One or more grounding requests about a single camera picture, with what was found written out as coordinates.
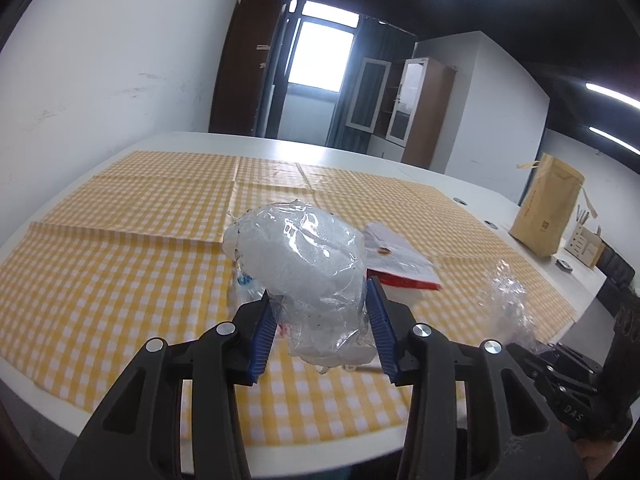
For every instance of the blue printed snack wrapper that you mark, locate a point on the blue printed snack wrapper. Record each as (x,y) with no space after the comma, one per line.
(245,282)

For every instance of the brown paper bag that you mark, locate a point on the brown paper bag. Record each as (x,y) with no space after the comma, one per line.
(545,210)

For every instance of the yellow checkered tablecloth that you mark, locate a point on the yellow checkered tablecloth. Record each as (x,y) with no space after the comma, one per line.
(140,270)

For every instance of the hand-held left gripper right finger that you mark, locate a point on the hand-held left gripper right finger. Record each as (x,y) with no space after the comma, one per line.
(379,320)

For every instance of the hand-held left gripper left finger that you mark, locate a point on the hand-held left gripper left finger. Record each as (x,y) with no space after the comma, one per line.
(261,332)

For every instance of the glass door wooden cabinet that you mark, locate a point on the glass door wooden cabinet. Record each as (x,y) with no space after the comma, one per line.
(400,105)

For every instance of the white and red paper packet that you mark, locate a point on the white and red paper packet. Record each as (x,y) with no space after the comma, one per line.
(400,260)

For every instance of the black office chair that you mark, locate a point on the black office chair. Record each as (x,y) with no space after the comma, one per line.
(617,270)

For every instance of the dark curtain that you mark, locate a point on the dark curtain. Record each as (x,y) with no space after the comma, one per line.
(357,80)

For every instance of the clear plastic wrap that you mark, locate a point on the clear plastic wrap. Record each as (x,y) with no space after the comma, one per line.
(510,300)

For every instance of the ceiling light strip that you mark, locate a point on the ceiling light strip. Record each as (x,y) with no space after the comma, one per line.
(612,94)
(615,139)

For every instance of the dark brown wardrobe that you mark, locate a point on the dark brown wardrobe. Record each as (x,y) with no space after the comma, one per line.
(240,70)

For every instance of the small black desk object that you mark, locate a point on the small black desk object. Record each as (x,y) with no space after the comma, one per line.
(566,266)

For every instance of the beige desk organizer box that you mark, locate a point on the beige desk organizer box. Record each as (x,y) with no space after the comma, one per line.
(585,245)

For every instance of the clear plastic bag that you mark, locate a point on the clear plastic bag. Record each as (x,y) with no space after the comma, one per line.
(310,265)

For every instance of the bright balcony window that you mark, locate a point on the bright balcony window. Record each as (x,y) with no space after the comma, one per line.
(315,55)

